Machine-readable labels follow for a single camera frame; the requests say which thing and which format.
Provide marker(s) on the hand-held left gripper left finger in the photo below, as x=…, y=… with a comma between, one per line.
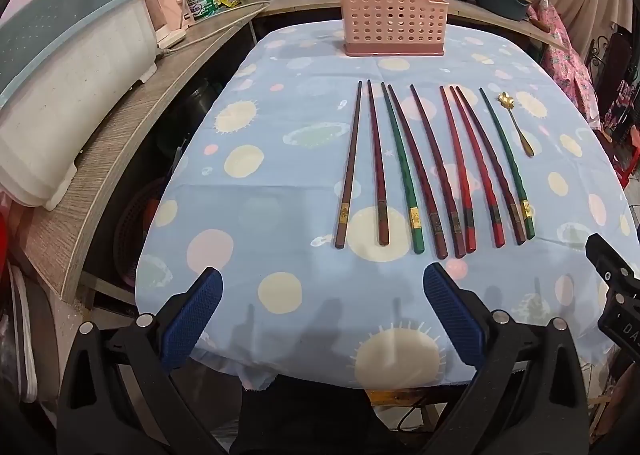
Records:
x=192, y=320

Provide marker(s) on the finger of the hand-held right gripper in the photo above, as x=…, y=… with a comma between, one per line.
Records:
x=612, y=265

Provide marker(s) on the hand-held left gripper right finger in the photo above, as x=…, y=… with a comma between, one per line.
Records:
x=452, y=315

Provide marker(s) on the green chopstick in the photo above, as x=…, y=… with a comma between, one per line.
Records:
x=400, y=165
x=505, y=160

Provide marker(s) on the small gold spoon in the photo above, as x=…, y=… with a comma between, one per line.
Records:
x=517, y=127

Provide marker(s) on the dark red chopstick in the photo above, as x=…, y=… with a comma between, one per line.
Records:
x=376, y=160

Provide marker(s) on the brown chopstick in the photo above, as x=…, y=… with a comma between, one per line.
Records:
x=350, y=160

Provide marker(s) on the pink perforated utensil basket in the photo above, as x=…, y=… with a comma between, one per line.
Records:
x=390, y=15

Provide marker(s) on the blue dotted tablecloth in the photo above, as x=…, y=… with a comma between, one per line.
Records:
x=280, y=160

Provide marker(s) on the dark metal chair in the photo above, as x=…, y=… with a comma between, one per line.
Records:
x=615, y=65

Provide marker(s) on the pink floral cloth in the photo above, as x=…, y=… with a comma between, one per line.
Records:
x=567, y=65

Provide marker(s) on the wooden counter shelf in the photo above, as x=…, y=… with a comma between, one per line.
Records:
x=150, y=100

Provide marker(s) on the white plastic bin blue lid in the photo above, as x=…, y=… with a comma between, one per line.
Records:
x=65, y=110

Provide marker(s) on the blue plastic basin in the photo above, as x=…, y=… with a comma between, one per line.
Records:
x=500, y=7

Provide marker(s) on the white electric appliance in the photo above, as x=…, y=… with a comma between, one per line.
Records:
x=167, y=32

